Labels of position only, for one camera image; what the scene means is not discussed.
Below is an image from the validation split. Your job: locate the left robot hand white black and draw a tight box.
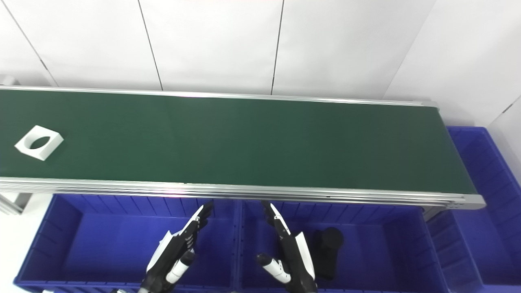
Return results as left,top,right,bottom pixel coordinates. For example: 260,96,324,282
138,201,214,293

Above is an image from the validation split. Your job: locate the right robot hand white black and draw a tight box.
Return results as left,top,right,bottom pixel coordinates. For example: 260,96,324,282
256,201,318,293

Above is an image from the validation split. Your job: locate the white square part round hole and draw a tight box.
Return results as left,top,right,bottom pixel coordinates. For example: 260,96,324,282
15,125,64,161

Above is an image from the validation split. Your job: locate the black plastic part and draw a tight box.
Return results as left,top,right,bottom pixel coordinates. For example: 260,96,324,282
311,227,344,280

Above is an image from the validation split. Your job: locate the green conveyor belt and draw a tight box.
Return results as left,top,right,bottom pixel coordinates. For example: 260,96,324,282
0,85,487,210
0,90,479,195

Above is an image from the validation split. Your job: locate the blue plastic bin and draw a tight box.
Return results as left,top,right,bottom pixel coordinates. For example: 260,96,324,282
236,199,448,293
14,195,241,293
425,126,521,293

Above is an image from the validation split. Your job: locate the aluminium conveyor leg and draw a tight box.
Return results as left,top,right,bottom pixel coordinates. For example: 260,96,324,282
0,193,33,216

